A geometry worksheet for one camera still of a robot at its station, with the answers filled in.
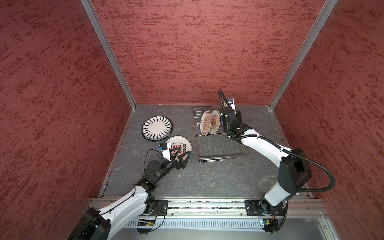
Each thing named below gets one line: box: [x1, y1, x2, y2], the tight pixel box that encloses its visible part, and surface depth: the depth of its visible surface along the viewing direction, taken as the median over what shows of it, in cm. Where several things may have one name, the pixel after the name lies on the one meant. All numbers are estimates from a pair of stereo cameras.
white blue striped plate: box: [141, 115, 173, 141], surface depth 106 cm
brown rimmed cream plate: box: [141, 121, 173, 142], surface depth 105 cm
